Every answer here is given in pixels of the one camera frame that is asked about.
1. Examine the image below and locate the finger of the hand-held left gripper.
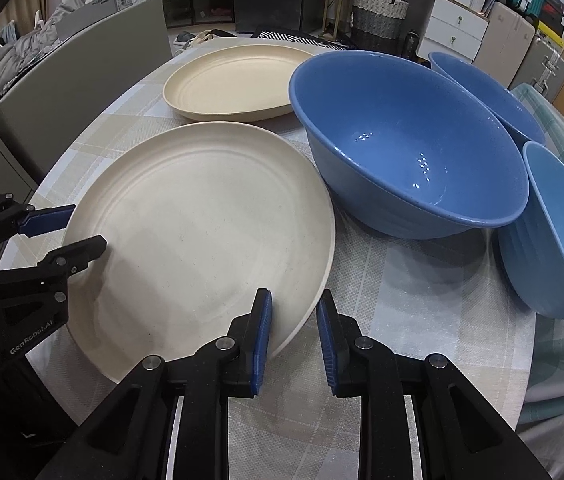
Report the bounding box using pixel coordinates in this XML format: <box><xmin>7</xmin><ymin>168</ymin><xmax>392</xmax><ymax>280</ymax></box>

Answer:
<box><xmin>0</xmin><ymin>194</ymin><xmax>76</xmax><ymax>261</ymax></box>
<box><xmin>0</xmin><ymin>234</ymin><xmax>108</xmax><ymax>301</ymax></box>

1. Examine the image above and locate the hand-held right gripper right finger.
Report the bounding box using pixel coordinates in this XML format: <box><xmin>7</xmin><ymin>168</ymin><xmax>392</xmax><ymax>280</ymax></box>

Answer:
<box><xmin>316</xmin><ymin>290</ymin><xmax>553</xmax><ymax>480</ymax></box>

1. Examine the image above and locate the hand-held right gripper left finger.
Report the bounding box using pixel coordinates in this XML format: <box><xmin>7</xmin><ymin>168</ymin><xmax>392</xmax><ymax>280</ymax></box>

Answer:
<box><xmin>49</xmin><ymin>302</ymin><xmax>273</xmax><ymax>480</ymax></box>

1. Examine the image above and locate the cream ribbed plate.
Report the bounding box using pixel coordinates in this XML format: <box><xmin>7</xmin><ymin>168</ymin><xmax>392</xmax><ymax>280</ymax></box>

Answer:
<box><xmin>62</xmin><ymin>121</ymin><xmax>337</xmax><ymax>385</ymax></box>
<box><xmin>163</xmin><ymin>44</ymin><xmax>319</xmax><ymax>122</ymax></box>

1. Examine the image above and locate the light blue bowl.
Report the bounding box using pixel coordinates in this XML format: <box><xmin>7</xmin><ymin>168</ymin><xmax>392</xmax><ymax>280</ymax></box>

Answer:
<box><xmin>499</xmin><ymin>141</ymin><xmax>564</xmax><ymax>322</ymax></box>

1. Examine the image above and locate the grey jacket pile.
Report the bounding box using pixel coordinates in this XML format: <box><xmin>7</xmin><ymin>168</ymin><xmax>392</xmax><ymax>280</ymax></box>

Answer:
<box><xmin>0</xmin><ymin>0</ymin><xmax>92</xmax><ymax>106</ymax></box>

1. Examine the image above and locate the printed tote bag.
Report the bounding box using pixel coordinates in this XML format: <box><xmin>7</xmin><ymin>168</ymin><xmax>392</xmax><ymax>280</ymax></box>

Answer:
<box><xmin>172</xmin><ymin>29</ymin><xmax>235</xmax><ymax>56</ymax></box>

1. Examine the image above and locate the patterned rug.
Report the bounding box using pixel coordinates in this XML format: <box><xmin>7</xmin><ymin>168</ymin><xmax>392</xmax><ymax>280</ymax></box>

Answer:
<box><xmin>252</xmin><ymin>25</ymin><xmax>357</xmax><ymax>51</ymax></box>

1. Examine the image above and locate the black water bottle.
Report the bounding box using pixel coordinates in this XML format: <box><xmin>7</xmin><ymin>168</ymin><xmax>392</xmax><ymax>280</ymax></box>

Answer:
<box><xmin>402</xmin><ymin>30</ymin><xmax>420</xmax><ymax>61</ymax></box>

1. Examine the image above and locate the woven laundry basket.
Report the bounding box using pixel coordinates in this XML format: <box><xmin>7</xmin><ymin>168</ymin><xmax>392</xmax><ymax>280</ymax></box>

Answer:
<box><xmin>352</xmin><ymin>0</ymin><xmax>409</xmax><ymax>52</ymax></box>

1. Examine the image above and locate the silver suitcase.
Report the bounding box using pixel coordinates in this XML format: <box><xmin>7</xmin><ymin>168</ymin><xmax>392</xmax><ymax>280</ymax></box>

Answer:
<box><xmin>512</xmin><ymin>35</ymin><xmax>564</xmax><ymax>103</ymax></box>

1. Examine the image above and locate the beige suitcase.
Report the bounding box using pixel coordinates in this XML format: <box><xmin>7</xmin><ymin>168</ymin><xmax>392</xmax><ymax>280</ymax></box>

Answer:
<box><xmin>479</xmin><ymin>1</ymin><xmax>535</xmax><ymax>86</ymax></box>

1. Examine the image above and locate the white dresser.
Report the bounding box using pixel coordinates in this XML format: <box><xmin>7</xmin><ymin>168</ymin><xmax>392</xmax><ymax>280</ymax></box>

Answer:
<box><xmin>329</xmin><ymin>0</ymin><xmax>490</xmax><ymax>63</ymax></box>

